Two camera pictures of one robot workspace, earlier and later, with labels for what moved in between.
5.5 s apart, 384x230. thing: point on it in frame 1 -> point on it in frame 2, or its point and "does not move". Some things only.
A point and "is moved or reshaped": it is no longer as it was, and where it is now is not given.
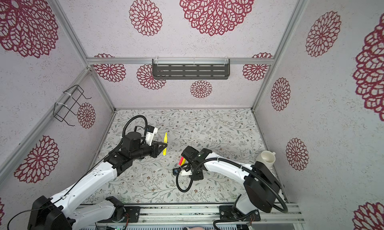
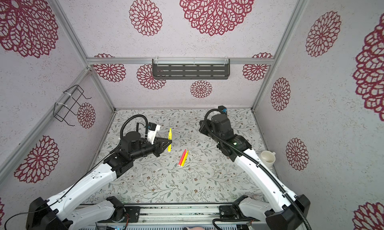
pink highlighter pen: [180, 160] does not move
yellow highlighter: [165, 141] is moved or reshaped
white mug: [267, 157] does not move
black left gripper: [155, 146] does not move
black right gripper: [198, 177] -> [203, 129]
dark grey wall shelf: [190, 69] does not move
